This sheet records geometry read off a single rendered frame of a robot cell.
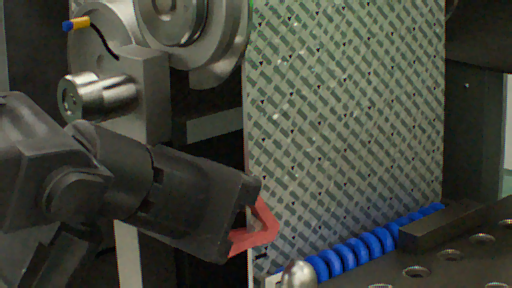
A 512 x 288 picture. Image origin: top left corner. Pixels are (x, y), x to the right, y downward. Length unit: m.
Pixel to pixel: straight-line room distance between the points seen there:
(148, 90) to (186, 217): 0.12
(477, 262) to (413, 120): 0.15
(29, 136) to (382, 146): 0.37
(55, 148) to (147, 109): 0.21
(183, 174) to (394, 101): 0.24
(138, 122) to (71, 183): 0.22
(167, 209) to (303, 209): 0.16
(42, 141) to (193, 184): 0.15
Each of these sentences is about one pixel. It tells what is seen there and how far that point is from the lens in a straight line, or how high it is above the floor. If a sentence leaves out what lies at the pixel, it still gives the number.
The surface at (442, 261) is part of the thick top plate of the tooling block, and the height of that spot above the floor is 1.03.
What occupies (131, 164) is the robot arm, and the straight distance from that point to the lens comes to 0.68.
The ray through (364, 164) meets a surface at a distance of 0.88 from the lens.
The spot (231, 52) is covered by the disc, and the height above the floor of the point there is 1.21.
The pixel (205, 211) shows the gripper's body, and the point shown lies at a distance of 0.73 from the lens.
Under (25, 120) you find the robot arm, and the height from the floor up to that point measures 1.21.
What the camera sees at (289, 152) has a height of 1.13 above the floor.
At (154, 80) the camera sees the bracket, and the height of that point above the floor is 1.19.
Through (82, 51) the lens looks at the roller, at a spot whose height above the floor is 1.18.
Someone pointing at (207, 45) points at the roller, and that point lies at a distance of 0.77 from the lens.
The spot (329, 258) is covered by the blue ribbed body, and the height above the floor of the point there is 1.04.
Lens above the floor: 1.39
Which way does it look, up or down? 18 degrees down
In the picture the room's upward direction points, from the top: 2 degrees counter-clockwise
